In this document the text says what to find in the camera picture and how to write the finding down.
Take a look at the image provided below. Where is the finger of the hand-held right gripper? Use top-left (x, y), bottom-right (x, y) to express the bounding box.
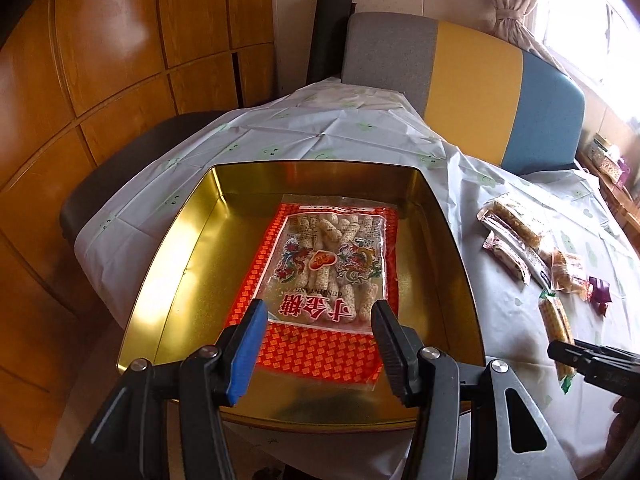
top-left (547, 341), bottom-right (640, 392)
top-left (572, 338), bottom-right (640, 362)

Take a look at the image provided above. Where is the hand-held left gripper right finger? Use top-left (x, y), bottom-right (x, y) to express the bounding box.
top-left (370, 299), bottom-right (583, 480)

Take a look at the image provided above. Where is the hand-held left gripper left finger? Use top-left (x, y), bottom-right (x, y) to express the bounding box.
top-left (61, 299), bottom-right (271, 480)

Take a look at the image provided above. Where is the purple candy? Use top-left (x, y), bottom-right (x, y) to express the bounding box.
top-left (586, 276), bottom-right (615, 317)

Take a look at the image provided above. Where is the red patterned snack bag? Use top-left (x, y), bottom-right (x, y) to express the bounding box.
top-left (221, 194), bottom-right (401, 393)

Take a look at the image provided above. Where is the gold tin box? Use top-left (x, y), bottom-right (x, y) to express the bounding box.
top-left (116, 161), bottom-right (487, 433)

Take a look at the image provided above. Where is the white gold sachet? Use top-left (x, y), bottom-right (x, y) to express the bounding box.
top-left (482, 212), bottom-right (552, 288)

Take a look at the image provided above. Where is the pink floral snack packet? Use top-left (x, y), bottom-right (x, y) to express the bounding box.
top-left (481, 231), bottom-right (531, 285)

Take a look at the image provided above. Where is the yellow green snack bar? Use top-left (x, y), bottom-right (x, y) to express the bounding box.
top-left (537, 290), bottom-right (578, 393)

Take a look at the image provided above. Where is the clear wrapped brown snack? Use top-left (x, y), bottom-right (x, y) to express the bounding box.
top-left (560, 272), bottom-right (593, 302)

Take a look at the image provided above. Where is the white snack packet brown print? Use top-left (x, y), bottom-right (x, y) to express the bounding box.
top-left (550, 247), bottom-right (587, 286)

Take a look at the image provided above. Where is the wooden side cabinet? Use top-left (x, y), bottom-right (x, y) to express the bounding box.
top-left (575, 110), bottom-right (640, 251)

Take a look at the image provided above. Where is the clear wrapped peanut bar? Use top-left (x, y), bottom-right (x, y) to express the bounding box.
top-left (480, 194), bottom-right (551, 251)

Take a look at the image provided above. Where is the patterned box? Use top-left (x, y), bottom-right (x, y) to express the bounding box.
top-left (585, 132), bottom-right (633, 188)

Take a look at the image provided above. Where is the dark padded chair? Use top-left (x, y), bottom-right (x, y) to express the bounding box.
top-left (59, 110), bottom-right (236, 241)

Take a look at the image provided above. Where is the white cloud print tablecloth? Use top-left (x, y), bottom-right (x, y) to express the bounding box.
top-left (74, 76), bottom-right (640, 480)

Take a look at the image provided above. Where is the grey yellow blue sofa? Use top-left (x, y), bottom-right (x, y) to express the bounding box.
top-left (341, 11), bottom-right (586, 176)

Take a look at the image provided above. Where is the window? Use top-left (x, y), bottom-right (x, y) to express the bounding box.
top-left (540, 0), bottom-right (640, 126)

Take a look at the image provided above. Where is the black rolled mat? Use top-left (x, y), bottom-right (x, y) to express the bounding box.
top-left (306, 0), bottom-right (357, 86)

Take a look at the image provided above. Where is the wooden wardrobe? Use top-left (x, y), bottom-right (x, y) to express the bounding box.
top-left (0, 0), bottom-right (276, 461)

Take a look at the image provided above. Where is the cream curtain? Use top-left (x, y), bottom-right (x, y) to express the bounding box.
top-left (482, 0), bottom-right (566, 68)

